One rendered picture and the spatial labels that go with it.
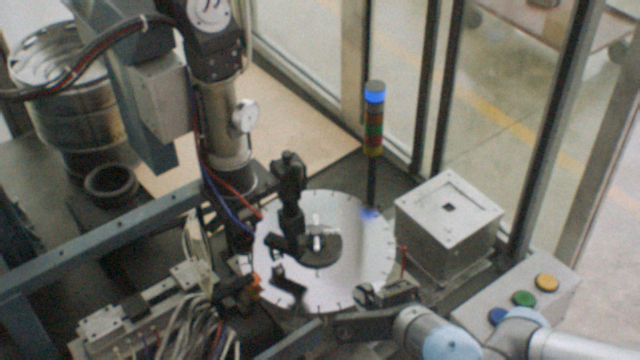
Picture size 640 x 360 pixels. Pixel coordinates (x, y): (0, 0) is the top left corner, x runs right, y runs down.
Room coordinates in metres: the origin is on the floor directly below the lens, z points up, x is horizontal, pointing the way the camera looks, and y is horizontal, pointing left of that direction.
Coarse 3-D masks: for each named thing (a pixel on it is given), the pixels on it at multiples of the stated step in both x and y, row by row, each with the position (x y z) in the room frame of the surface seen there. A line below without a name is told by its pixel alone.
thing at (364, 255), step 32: (320, 192) 1.05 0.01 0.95; (352, 224) 0.95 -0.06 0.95; (384, 224) 0.95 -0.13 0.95; (256, 256) 0.87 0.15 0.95; (288, 256) 0.87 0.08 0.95; (352, 256) 0.86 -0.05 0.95; (384, 256) 0.86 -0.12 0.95; (256, 288) 0.79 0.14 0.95; (288, 288) 0.79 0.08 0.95; (320, 288) 0.78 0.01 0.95; (352, 288) 0.78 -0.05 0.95
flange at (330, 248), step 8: (312, 224) 0.95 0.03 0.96; (320, 224) 0.95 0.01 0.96; (304, 240) 0.90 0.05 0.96; (328, 240) 0.90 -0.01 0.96; (336, 240) 0.90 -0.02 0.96; (312, 248) 0.87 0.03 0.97; (320, 248) 0.87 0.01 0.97; (328, 248) 0.88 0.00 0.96; (336, 248) 0.88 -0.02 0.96; (304, 256) 0.86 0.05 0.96; (312, 256) 0.86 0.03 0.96; (320, 256) 0.86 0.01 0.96; (328, 256) 0.86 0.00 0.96; (336, 256) 0.86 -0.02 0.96; (304, 264) 0.84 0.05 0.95; (312, 264) 0.84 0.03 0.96; (320, 264) 0.84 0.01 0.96
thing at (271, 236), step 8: (272, 232) 0.87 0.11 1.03; (264, 240) 0.85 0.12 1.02; (272, 240) 0.85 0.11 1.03; (280, 240) 0.85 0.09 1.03; (288, 240) 0.82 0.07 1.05; (296, 240) 0.82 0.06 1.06; (272, 248) 0.84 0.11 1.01; (280, 248) 0.83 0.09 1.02; (288, 248) 0.83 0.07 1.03; (296, 248) 0.82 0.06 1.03; (304, 248) 0.83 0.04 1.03; (272, 256) 0.84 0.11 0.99; (296, 256) 0.81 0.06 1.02
